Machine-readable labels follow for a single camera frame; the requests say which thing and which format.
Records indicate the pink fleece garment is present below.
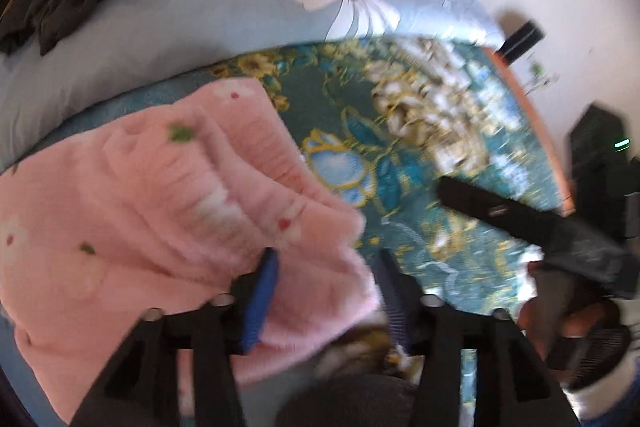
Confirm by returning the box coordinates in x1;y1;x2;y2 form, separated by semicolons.
0;77;381;425

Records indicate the brownish grey garment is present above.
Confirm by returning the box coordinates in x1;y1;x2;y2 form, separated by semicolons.
0;0;136;55

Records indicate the black wall box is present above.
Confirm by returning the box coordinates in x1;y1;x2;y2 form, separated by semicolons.
500;21;546;60

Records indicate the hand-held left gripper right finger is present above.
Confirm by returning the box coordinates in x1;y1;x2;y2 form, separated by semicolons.
381;248;581;427

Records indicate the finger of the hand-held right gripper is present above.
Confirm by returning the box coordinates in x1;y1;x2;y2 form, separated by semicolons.
437;176;568;253

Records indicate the black mesh object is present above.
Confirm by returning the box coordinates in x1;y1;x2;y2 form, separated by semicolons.
547;324;632;390

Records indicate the light blue floral quilt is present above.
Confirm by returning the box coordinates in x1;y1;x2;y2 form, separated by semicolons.
0;0;503;172

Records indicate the orange wooden bed frame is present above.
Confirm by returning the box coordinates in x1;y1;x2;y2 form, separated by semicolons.
487;49;573;215

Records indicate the person's right hand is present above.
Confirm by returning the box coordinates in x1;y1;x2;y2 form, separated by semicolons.
517;259;621;349

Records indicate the dark knit cloth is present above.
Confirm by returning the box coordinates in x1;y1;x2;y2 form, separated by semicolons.
287;374;421;427

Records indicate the green floral blanket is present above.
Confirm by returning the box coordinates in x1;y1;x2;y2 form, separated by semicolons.
30;34;568;408

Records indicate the small green plant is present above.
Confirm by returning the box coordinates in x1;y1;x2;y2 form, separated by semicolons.
525;57;561;95

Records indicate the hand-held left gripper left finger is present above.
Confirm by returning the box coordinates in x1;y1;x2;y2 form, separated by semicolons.
75;247;281;427

